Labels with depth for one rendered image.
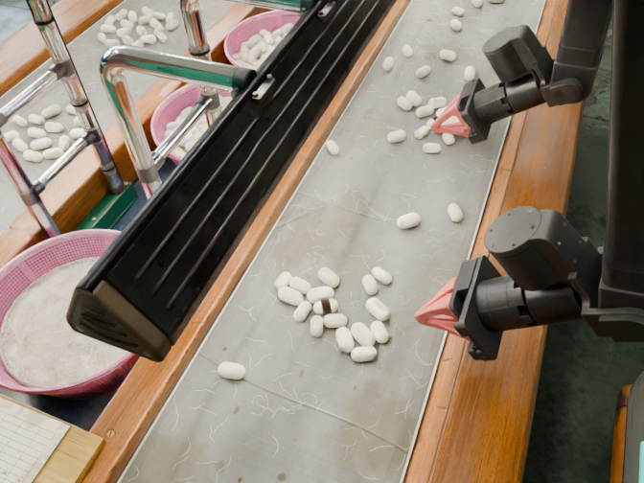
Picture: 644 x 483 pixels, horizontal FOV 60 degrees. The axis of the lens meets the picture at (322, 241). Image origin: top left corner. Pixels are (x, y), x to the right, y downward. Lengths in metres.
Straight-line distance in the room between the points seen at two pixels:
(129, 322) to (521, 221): 0.35
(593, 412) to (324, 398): 1.04
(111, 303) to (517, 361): 0.51
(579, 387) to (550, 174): 0.81
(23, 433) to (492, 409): 0.54
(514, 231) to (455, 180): 0.44
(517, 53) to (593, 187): 1.31
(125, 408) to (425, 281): 0.43
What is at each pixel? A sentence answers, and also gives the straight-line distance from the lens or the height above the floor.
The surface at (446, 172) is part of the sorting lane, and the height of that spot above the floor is 0.74.
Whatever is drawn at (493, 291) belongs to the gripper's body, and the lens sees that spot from 0.61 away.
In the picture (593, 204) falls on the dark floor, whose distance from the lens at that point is 2.11.
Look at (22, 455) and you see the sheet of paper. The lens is 0.74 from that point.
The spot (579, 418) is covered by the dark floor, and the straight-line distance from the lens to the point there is 1.62.
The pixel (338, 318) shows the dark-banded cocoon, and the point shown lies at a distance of 0.75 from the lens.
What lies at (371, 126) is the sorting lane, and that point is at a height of 0.74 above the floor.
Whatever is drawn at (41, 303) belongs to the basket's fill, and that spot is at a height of 0.73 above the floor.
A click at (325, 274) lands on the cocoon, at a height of 0.76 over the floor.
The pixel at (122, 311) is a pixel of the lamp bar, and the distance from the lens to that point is 0.39.
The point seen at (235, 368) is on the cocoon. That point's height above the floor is 0.76.
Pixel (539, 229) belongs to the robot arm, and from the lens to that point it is 0.52.
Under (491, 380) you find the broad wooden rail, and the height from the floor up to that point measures 0.76.
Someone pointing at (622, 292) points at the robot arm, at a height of 1.00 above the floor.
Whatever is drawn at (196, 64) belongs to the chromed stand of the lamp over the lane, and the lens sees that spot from 0.53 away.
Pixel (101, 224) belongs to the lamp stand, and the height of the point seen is 0.70.
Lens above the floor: 1.39
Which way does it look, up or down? 49 degrees down
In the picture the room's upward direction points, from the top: 3 degrees counter-clockwise
